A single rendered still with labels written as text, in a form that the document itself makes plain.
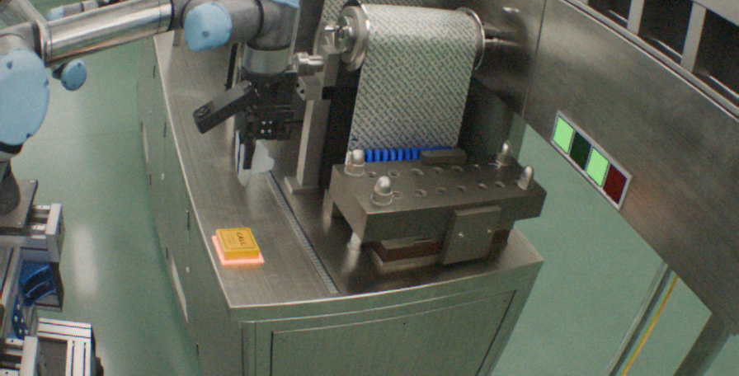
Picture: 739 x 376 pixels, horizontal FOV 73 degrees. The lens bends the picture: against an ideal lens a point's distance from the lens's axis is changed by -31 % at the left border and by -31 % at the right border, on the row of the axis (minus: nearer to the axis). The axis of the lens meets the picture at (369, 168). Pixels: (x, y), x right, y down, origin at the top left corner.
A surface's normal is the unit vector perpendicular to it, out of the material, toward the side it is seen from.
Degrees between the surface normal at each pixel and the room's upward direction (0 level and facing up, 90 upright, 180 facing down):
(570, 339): 0
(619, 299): 0
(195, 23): 90
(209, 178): 0
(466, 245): 90
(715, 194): 90
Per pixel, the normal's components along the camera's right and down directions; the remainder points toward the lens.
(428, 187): 0.16, -0.86
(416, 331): 0.39, 0.51
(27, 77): 0.75, 0.33
